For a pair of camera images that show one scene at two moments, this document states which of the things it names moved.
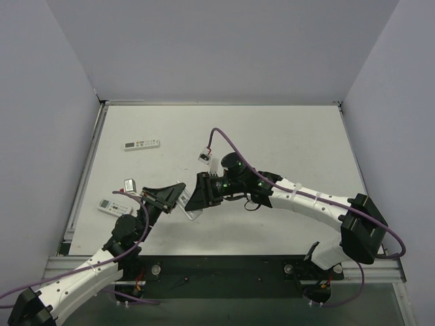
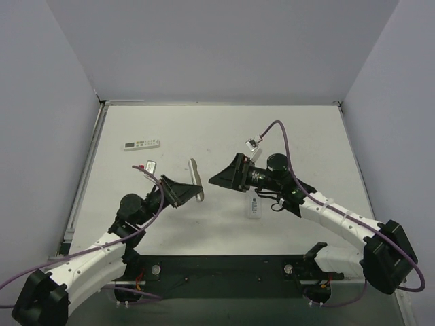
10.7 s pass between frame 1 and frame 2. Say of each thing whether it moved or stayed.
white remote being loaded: moved
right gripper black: moved
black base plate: stayed
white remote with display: stayed
